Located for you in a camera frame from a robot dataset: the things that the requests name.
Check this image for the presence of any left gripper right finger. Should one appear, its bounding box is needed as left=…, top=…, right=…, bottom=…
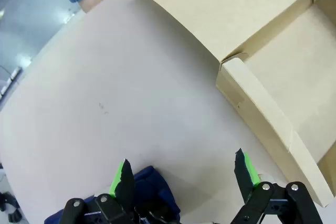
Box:
left=230, top=147, right=323, bottom=224

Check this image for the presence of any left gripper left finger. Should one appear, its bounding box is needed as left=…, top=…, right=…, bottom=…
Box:
left=61, top=158, right=140, bottom=224

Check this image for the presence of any navy blue shoe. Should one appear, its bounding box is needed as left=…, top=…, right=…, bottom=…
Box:
left=44, top=165, right=182, bottom=224

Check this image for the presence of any brown cardboard box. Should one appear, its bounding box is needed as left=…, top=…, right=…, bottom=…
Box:
left=123, top=0, right=336, bottom=208

